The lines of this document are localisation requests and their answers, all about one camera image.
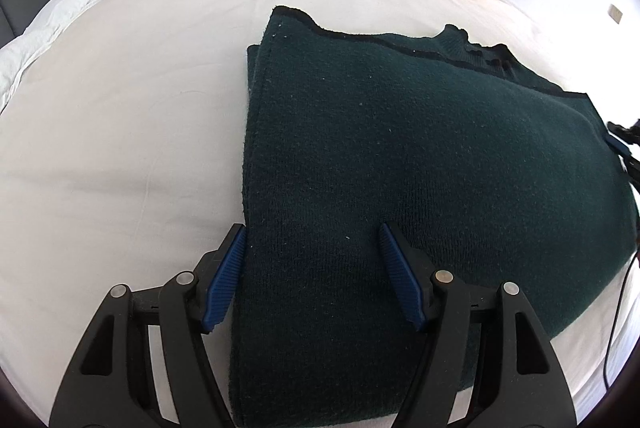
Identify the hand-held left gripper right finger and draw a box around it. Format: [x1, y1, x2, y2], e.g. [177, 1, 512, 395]
[377, 222, 577, 428]

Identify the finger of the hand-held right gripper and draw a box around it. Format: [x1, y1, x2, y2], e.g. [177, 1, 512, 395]
[606, 119, 640, 189]

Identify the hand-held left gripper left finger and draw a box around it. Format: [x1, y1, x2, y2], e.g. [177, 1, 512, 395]
[49, 223, 248, 428]

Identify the dark green sweater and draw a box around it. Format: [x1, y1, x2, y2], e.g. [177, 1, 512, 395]
[229, 6, 640, 415]

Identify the bed with grey headboard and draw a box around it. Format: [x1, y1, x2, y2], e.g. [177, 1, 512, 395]
[0, 0, 640, 428]

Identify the white quilt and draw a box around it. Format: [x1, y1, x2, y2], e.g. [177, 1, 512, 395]
[0, 0, 115, 116]

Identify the black cable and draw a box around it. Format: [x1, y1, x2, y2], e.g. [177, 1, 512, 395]
[602, 253, 640, 390]

